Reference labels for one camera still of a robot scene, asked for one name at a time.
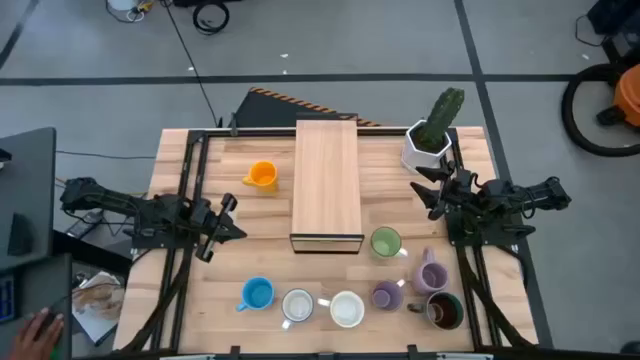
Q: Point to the person's hand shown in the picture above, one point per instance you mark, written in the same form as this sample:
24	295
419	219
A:
35	340

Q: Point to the orange vacuum cleaner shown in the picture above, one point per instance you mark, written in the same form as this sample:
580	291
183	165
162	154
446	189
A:
630	95

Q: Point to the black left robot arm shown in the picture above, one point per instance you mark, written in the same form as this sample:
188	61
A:
100	195

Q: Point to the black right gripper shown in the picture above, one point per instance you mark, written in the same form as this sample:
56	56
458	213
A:
460	192

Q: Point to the black hazard-striped mat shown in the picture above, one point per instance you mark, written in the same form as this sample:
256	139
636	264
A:
265	110

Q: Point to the white bucket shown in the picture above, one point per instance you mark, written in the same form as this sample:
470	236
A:
122	4

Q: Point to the blue white leaf-patterned mug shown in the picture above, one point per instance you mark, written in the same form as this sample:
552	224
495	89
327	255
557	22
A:
298	305

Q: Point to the dark keyboard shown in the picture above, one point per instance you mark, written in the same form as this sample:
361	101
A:
7	300

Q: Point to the black aluminium table frame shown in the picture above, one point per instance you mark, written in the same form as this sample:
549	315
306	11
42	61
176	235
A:
250	133

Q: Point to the wooden shelf riser black frame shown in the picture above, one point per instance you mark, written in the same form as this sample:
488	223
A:
327	180

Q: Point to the grey desk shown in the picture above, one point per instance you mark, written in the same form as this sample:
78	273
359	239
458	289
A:
27	175

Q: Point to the speckled teal brown mug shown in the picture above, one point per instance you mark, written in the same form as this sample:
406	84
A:
445	311

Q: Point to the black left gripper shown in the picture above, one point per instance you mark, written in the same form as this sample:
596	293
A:
207	217

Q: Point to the black power adapter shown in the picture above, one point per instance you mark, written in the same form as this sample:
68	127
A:
82	227

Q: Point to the light blue mug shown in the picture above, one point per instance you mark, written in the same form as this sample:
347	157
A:
259	294

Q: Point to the black rounded desk device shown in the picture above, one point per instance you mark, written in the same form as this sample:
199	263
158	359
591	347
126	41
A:
20	235

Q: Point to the crumpled brown paper bag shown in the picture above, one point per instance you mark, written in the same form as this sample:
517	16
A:
100	297

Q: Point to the lavender mug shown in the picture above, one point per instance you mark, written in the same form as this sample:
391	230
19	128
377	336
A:
430	277

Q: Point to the black equipment case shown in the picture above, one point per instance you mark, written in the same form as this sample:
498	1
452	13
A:
620	20

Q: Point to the white papers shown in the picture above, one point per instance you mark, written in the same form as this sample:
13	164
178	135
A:
92	327

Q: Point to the dark grey side table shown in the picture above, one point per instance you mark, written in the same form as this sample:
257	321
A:
45	285

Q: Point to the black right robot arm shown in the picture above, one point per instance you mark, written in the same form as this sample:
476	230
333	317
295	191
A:
525	192

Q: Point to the orange mug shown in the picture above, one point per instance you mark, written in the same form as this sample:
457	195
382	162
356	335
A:
262	175

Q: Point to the green cactus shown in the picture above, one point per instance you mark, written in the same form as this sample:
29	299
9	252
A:
440	117

